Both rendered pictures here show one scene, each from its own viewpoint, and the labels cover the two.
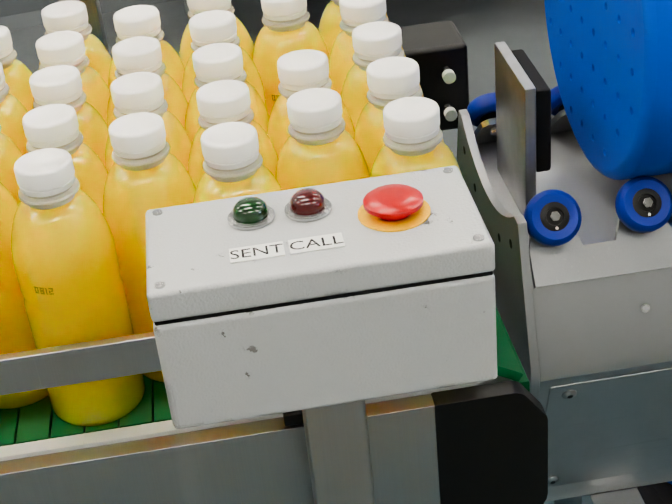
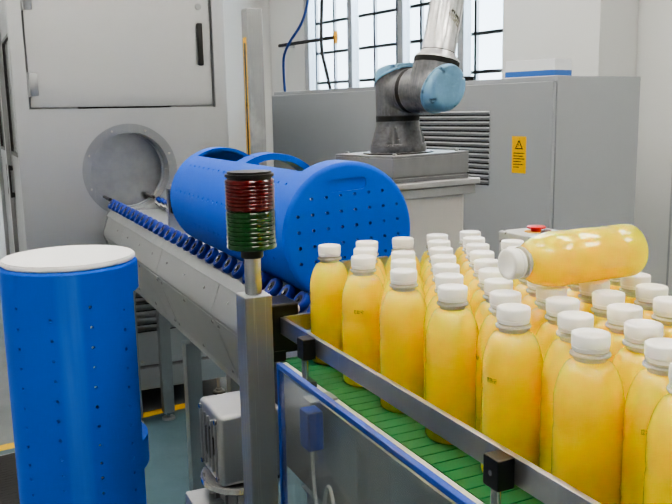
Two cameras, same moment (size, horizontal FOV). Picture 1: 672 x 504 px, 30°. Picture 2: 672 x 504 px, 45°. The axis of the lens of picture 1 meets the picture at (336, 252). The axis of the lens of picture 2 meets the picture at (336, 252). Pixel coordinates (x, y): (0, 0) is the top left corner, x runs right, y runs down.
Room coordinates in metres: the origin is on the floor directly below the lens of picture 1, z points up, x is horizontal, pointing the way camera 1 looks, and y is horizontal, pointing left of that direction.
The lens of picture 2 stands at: (1.54, 1.24, 1.33)
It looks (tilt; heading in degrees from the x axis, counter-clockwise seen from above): 10 degrees down; 249
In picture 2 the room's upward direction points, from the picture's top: 1 degrees counter-clockwise
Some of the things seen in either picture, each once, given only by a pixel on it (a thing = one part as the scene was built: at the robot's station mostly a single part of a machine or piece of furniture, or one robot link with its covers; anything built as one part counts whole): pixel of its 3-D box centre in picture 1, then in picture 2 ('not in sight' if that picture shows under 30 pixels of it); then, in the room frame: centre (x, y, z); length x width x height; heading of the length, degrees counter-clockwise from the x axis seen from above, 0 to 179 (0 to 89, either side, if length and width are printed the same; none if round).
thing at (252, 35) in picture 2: not in sight; (259, 241); (0.74, -1.68, 0.85); 0.06 x 0.06 x 1.70; 5
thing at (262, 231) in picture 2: not in sight; (251, 229); (1.28, 0.24, 1.18); 0.06 x 0.06 x 0.05
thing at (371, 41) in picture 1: (377, 42); (402, 243); (0.92, -0.05, 1.09); 0.04 x 0.04 x 0.02
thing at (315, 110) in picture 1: (315, 112); (473, 243); (0.81, 0.00, 1.09); 0.04 x 0.04 x 0.02
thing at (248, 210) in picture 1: (250, 210); not in sight; (0.66, 0.05, 1.11); 0.02 x 0.02 x 0.01
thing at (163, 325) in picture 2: not in sight; (164, 350); (1.05, -2.20, 0.31); 0.06 x 0.06 x 0.63; 5
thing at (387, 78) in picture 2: not in sight; (398, 89); (0.61, -0.73, 1.38); 0.13 x 0.12 x 0.14; 104
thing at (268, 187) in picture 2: not in sight; (249, 194); (1.28, 0.24, 1.23); 0.06 x 0.06 x 0.04
